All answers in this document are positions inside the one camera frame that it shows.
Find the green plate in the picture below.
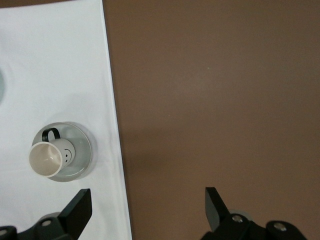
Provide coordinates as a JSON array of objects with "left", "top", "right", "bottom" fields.
[{"left": 0, "top": 68, "right": 5, "bottom": 104}]

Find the white table cloth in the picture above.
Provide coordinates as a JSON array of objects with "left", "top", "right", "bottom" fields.
[{"left": 0, "top": 0, "right": 133, "bottom": 240}]

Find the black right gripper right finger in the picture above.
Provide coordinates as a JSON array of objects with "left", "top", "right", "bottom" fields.
[{"left": 199, "top": 186, "right": 307, "bottom": 240}]

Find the gray plate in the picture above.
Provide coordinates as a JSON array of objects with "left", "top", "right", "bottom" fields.
[{"left": 31, "top": 121, "right": 94, "bottom": 183}]

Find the white mug black handle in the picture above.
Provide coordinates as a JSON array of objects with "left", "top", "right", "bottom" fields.
[{"left": 28, "top": 127, "right": 76, "bottom": 179}]

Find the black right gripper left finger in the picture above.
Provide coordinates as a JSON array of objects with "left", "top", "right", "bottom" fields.
[{"left": 17, "top": 188, "right": 94, "bottom": 240}]

